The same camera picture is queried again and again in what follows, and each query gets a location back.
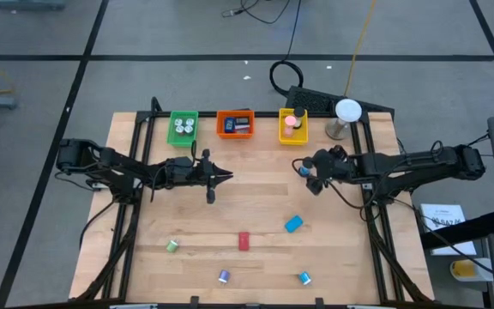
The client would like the black hourglass white sand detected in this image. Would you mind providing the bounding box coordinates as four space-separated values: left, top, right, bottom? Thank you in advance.
292 106 307 130

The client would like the white paper sheet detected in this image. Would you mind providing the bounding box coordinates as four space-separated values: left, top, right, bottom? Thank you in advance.
419 203 479 258

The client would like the yellow hanging cable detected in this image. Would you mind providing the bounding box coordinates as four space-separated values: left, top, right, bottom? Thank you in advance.
343 0 379 98

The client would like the black mesh computer case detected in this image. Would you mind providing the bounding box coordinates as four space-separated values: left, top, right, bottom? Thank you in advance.
284 85 396 119

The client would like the black metal table frame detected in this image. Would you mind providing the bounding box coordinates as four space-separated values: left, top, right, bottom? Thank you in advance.
69 96 436 309

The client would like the teal eraser block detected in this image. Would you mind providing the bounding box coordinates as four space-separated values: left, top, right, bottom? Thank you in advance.
283 215 304 234

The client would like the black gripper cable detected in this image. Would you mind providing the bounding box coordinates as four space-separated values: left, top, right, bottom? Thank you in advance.
148 140 199 203
291 156 372 211

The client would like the white yellow container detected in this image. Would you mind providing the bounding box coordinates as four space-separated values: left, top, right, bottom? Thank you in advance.
449 258 494 283

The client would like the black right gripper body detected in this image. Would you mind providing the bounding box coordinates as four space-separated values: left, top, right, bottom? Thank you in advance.
306 144 353 195

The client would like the white mushroom lamp brass base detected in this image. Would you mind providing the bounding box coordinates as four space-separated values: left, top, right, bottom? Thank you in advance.
324 98 364 142

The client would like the yellow plastic basket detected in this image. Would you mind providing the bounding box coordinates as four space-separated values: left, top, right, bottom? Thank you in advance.
278 107 310 146

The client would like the black flat bar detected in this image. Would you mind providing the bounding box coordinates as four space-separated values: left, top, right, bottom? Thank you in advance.
420 209 494 251

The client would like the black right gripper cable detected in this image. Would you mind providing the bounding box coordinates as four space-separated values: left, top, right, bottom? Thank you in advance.
291 156 372 211

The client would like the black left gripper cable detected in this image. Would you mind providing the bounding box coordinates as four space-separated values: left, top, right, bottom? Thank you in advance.
148 140 199 203

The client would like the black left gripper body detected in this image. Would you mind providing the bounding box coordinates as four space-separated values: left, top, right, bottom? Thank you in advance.
163 148 218 205

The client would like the black coiled floor cable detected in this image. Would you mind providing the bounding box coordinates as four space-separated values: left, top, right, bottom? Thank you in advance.
220 0 306 98

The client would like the green plastic basket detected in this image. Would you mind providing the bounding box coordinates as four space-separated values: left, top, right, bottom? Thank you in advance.
166 110 200 148

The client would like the orange plastic basket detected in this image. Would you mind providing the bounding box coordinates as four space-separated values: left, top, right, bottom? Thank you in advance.
215 109 256 140

